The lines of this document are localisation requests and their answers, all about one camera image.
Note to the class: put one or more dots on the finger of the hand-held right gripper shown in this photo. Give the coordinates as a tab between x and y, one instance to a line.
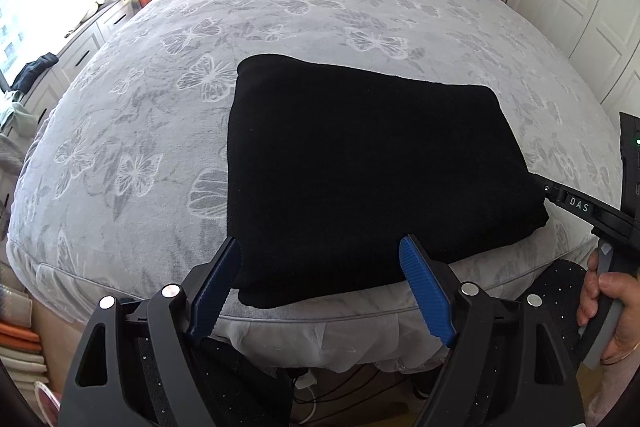
550	193

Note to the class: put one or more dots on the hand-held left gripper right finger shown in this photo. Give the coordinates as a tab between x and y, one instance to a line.
425	292

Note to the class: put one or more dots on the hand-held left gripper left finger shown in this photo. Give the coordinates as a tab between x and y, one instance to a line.
215	292

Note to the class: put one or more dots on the black pants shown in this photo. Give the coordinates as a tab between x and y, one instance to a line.
375	167

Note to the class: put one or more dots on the person's right forearm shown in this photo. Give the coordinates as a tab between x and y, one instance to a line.
622	387

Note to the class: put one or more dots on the person's right hand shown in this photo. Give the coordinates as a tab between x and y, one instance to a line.
620	289

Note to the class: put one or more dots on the person's black dotted trousers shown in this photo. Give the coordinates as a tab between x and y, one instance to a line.
555	302

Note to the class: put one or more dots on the white charger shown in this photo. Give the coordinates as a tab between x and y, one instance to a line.
306	379

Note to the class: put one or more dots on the stack of folded cloths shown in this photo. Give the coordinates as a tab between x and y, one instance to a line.
20	342

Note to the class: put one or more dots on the pink plastic object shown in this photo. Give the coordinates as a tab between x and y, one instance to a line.
47	407

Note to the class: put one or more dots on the bed with grey butterfly sheet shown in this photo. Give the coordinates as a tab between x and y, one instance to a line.
150	82

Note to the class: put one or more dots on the pale green cloth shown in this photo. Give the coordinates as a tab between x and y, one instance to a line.
20	119

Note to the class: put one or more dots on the white window seat cabinet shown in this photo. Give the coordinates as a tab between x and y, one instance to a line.
85	52

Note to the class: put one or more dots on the dark blue clothing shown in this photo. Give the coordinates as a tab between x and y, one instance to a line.
35	69

